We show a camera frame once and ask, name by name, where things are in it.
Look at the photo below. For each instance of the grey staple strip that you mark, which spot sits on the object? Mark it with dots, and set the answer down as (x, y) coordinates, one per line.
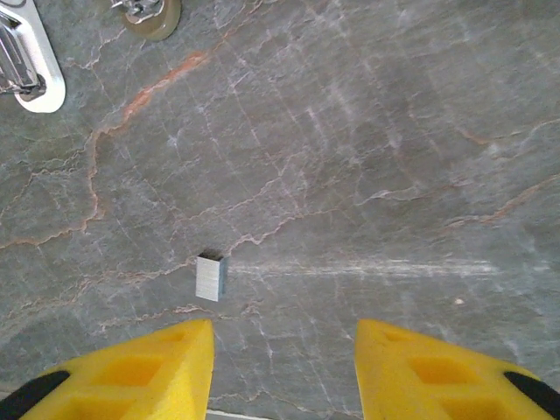
(207, 280)

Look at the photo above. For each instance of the beige mini stapler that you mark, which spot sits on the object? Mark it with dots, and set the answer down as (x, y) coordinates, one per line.
(162, 26)

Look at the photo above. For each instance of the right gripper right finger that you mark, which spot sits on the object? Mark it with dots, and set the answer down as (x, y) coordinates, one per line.
(437, 376)

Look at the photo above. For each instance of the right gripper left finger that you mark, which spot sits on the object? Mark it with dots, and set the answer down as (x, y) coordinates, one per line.
(131, 376)

